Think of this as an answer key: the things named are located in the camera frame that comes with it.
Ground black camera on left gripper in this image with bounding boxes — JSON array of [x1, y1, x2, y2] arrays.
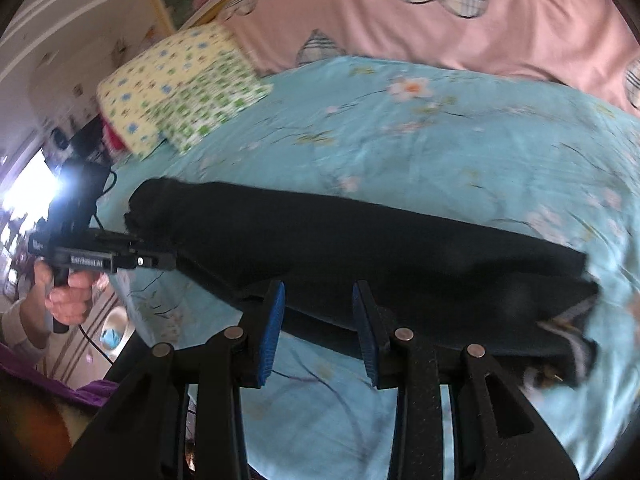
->
[[47, 158, 111, 235]]

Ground person's left hand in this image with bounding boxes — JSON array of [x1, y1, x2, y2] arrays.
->
[[28, 260, 101, 326]]

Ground yellow cartoon print pillow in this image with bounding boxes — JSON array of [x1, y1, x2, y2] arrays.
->
[[96, 23, 236, 159]]

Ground teal floral bed sheet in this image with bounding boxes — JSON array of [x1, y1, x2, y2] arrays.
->
[[99, 58, 639, 479]]

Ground green white checkered pillow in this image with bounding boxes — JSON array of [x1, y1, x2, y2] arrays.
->
[[145, 49, 272, 154]]

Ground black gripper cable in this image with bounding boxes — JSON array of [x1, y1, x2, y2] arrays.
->
[[77, 169, 120, 369]]

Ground black pants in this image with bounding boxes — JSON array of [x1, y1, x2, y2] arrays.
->
[[124, 178, 599, 387]]

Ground pink quilt with plaid hearts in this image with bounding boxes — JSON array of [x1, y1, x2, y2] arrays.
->
[[218, 0, 639, 114]]

